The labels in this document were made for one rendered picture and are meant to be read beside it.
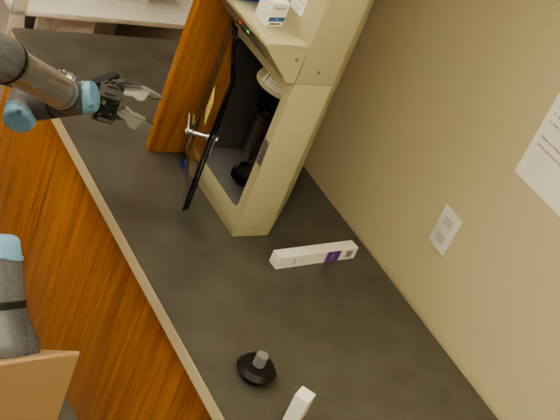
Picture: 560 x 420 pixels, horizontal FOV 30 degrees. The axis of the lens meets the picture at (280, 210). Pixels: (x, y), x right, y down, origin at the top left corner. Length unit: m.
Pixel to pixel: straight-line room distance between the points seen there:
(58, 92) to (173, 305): 0.55
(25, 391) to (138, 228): 0.79
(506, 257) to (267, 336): 0.60
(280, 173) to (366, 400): 0.62
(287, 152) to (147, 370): 0.63
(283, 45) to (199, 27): 0.41
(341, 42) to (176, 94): 0.56
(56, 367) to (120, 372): 0.80
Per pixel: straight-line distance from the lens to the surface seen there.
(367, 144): 2.94
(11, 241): 1.96
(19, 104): 2.45
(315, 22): 2.43
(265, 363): 2.31
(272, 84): 2.60
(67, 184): 2.98
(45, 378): 1.94
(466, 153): 2.64
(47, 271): 3.13
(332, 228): 2.91
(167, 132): 2.90
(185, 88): 2.84
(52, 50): 3.27
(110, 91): 2.55
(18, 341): 1.94
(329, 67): 2.50
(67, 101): 2.36
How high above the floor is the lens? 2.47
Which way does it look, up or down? 32 degrees down
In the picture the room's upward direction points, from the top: 23 degrees clockwise
